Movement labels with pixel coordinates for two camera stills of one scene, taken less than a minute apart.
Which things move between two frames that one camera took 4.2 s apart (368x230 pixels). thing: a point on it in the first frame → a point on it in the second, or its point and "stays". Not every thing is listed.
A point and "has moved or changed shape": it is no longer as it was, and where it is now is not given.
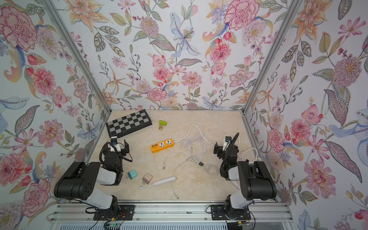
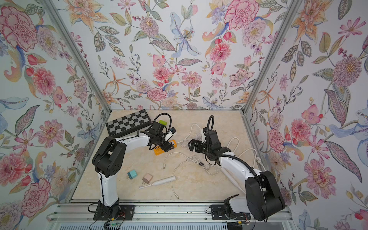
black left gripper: x=127 y=150 → x=168 y=147
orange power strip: x=162 y=145 has moved or changed shape
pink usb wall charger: x=146 y=178 stays
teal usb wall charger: x=132 y=174 stays
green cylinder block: x=163 y=122 stays
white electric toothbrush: x=166 y=180 stays
